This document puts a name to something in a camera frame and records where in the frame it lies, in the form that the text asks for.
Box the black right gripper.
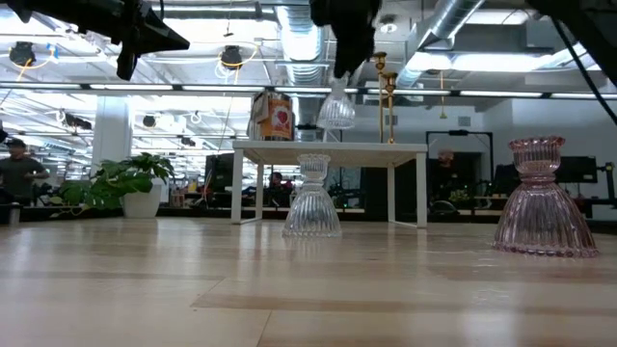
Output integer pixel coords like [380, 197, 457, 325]
[309, 0, 383, 79]

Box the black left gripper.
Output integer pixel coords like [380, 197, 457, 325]
[71, 0, 191, 82]

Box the clear ribbed glass candle holder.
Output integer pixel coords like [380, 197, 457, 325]
[282, 153, 344, 239]
[315, 76, 358, 132]

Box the scented candle tin orange label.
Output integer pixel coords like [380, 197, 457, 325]
[259, 91, 296, 143]

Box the brown white paper hang tag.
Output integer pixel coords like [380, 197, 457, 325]
[247, 91, 271, 140]

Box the pink ribbed glass candle holder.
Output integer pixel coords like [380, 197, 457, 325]
[492, 135, 601, 259]

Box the long ceiling light strip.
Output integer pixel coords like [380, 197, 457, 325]
[0, 82, 617, 100]

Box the white building column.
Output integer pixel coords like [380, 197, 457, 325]
[91, 94, 134, 168]

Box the gold hanging pendant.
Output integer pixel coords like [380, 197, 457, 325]
[438, 70, 448, 120]

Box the white metal shelf riser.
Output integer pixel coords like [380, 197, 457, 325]
[230, 140, 430, 229]

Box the rectangular ceiling light panel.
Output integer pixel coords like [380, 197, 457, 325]
[409, 51, 551, 74]

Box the green leafy potted plant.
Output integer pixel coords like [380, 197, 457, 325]
[47, 152, 176, 218]

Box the dark computer monitor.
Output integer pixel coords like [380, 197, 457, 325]
[204, 152, 236, 194]

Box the white plant pot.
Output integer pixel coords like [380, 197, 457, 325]
[121, 177, 164, 220]

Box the person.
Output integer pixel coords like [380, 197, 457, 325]
[267, 172, 291, 207]
[0, 138, 51, 206]
[432, 148, 466, 203]

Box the grey bin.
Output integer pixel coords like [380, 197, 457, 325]
[0, 201, 23, 226]

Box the black computer monitor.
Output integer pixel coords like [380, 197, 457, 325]
[558, 156, 599, 185]

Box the silver ribbed ventilation duct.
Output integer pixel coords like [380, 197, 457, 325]
[277, 0, 330, 142]
[385, 0, 486, 93]

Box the black ceiling device yellow cable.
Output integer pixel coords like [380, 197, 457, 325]
[215, 41, 259, 78]
[8, 40, 60, 68]

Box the black metal station frame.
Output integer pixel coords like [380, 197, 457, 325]
[425, 129, 496, 206]

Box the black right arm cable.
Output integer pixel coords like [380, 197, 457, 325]
[550, 17, 617, 127]

